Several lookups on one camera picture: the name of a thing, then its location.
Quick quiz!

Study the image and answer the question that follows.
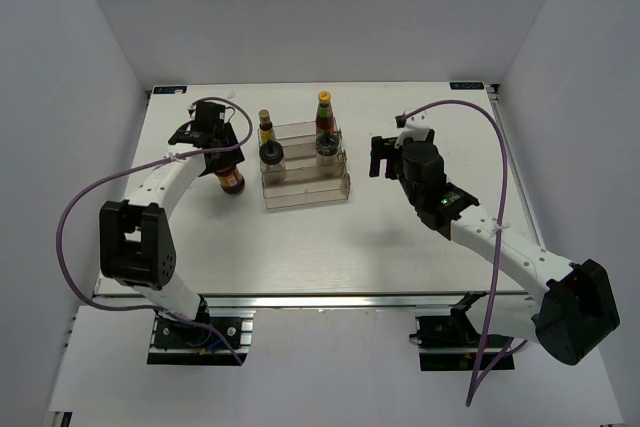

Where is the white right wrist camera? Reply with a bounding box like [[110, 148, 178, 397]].
[[394, 113, 435, 149]]

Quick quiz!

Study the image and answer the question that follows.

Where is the blue corner sticker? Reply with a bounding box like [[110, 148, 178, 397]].
[[449, 81, 485, 90], [152, 85, 187, 95]]

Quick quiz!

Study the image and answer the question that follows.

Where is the aluminium table front rail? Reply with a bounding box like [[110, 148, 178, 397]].
[[94, 294, 541, 309]]

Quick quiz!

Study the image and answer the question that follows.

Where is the green-label hot sauce bottle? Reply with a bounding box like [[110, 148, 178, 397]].
[[315, 91, 335, 135]]

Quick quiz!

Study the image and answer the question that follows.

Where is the red-lid chili sauce jar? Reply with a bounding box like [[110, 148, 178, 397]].
[[214, 164, 245, 195]]

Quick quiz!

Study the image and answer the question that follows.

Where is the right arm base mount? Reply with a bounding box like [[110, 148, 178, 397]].
[[408, 291, 487, 373]]

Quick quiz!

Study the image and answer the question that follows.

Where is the blue left corner sticker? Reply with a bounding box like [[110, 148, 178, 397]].
[[152, 85, 187, 95]]

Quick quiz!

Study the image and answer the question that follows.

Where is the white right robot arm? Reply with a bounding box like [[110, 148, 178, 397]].
[[369, 133, 620, 365]]

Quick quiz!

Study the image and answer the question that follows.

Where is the clear tiered acrylic rack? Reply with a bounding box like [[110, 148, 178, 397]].
[[260, 121, 351, 210]]

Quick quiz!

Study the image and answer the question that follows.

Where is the small yellow-label brown bottle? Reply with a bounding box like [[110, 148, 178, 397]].
[[258, 109, 276, 145]]

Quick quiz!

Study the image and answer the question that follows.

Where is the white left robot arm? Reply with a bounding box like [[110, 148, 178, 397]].
[[99, 97, 245, 346]]

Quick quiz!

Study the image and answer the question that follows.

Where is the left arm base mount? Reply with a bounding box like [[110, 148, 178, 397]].
[[147, 311, 253, 367]]

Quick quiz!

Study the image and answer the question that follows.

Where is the white-lid red-label jar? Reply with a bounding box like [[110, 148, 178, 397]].
[[315, 131, 341, 168]]

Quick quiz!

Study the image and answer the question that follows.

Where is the blue right corner sticker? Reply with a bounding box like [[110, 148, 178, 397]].
[[449, 81, 485, 90]]

